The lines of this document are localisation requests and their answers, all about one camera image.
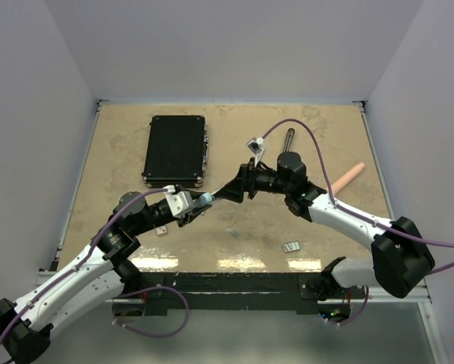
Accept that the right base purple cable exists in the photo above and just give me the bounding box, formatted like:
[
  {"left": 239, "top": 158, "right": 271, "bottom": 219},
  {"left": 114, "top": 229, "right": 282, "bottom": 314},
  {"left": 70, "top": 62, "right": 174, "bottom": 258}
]
[{"left": 324, "top": 291, "right": 368, "bottom": 327}]

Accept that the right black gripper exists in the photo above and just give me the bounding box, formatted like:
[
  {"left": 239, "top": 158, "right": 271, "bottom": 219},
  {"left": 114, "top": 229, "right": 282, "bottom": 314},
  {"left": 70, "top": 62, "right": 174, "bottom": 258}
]
[{"left": 216, "top": 158, "right": 291, "bottom": 203}]

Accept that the small staple box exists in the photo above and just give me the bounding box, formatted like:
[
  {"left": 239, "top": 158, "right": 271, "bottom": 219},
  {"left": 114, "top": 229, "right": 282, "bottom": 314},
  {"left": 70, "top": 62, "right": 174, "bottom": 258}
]
[{"left": 155, "top": 225, "right": 168, "bottom": 237}]

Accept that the silver black stapler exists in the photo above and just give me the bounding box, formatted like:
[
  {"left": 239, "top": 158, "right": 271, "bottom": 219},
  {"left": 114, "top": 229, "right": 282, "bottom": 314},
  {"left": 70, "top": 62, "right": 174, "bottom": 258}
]
[{"left": 283, "top": 128, "right": 296, "bottom": 152}]

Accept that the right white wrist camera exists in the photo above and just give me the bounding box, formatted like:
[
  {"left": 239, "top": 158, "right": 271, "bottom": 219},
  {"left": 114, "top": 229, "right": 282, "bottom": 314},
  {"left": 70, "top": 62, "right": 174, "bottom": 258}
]
[{"left": 246, "top": 136, "right": 267, "bottom": 166}]

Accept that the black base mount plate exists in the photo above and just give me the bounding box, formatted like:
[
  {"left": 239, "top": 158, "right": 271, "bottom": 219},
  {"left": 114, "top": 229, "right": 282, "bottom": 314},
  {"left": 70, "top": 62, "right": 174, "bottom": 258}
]
[{"left": 119, "top": 272, "right": 365, "bottom": 315}]

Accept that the pink silicone cone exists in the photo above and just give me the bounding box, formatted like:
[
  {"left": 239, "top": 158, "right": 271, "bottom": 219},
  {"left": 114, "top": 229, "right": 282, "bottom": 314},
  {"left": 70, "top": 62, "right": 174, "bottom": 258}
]
[{"left": 331, "top": 162, "right": 365, "bottom": 195}]

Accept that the black briefcase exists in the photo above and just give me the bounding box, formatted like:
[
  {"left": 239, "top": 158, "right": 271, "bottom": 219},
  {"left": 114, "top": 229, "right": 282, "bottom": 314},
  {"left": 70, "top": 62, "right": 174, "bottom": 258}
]
[{"left": 142, "top": 115, "right": 208, "bottom": 188}]

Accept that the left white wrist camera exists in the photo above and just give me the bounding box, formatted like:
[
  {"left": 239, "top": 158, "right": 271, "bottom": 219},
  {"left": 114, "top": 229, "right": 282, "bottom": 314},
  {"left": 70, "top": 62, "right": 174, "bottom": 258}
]
[{"left": 164, "top": 185, "right": 194, "bottom": 218}]

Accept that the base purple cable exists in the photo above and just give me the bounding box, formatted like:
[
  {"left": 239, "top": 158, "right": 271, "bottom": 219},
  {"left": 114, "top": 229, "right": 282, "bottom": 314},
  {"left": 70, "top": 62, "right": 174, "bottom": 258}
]
[
  {"left": 111, "top": 284, "right": 189, "bottom": 336},
  {"left": 324, "top": 291, "right": 368, "bottom": 327}
]

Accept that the staple strips pack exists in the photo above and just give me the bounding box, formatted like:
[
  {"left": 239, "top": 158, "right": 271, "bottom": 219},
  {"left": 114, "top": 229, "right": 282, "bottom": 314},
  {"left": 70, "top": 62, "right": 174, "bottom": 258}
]
[{"left": 283, "top": 240, "right": 301, "bottom": 253}]

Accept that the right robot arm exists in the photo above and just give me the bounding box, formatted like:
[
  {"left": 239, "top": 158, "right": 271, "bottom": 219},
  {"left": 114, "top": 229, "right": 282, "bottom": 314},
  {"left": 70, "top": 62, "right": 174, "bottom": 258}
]
[{"left": 214, "top": 152, "right": 435, "bottom": 298}]

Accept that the staple strip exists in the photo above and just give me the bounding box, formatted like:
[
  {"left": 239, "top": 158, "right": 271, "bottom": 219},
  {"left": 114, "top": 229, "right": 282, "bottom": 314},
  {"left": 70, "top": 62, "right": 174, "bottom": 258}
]
[{"left": 230, "top": 229, "right": 241, "bottom": 240}]

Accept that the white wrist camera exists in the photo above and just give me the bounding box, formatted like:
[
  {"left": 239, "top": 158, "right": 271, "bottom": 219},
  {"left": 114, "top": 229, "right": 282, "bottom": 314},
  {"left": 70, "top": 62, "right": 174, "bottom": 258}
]
[
  {"left": 164, "top": 185, "right": 194, "bottom": 218},
  {"left": 246, "top": 136, "right": 267, "bottom": 166}
]

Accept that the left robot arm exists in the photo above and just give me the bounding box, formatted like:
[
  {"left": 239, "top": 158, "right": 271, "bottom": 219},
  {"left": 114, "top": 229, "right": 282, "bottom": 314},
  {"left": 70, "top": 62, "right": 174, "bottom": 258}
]
[{"left": 0, "top": 185, "right": 214, "bottom": 363}]

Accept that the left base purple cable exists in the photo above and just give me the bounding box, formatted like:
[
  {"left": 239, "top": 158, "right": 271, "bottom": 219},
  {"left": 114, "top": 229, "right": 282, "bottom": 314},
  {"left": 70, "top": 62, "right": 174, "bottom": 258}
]
[{"left": 111, "top": 284, "right": 189, "bottom": 336}]

